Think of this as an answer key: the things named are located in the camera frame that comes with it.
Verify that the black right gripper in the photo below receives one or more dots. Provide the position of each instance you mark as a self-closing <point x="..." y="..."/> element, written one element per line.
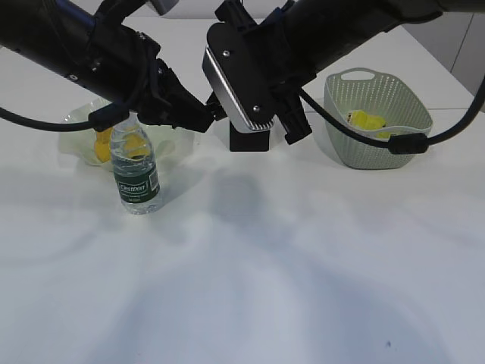
<point x="285" y="74"/>

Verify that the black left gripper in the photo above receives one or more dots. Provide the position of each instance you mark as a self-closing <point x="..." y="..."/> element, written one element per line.
<point x="122" y="68"/>

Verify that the yellow pear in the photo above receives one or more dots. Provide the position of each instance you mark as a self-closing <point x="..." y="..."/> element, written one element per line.
<point x="102" y="147"/>

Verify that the clear plastic water bottle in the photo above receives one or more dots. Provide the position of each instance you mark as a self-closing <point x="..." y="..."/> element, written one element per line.
<point x="134" y="167"/>

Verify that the yellow waste paper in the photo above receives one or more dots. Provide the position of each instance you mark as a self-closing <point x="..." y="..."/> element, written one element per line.
<point x="363" y="121"/>

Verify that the black pen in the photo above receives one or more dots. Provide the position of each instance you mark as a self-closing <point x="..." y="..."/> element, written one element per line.
<point x="214" y="106"/>

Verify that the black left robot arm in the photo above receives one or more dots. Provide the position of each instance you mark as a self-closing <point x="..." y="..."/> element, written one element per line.
<point x="54" y="35"/>

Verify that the green ruffled glass plate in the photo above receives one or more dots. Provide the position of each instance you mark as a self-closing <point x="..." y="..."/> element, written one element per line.
<point x="171" y="146"/>

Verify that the green plastic woven basket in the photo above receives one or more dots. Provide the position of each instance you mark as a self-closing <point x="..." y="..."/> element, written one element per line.
<point x="377" y="94"/>

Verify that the black square pen holder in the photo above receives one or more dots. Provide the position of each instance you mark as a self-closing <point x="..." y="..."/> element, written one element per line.
<point x="248" y="142"/>

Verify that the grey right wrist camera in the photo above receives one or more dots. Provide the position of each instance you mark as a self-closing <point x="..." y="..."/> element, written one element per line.
<point x="236" y="80"/>

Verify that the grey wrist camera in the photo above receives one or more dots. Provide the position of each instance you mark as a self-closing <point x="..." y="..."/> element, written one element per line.
<point x="236" y="80"/>
<point x="162" y="7"/>

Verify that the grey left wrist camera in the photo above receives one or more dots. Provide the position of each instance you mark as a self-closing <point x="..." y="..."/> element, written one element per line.
<point x="162" y="7"/>

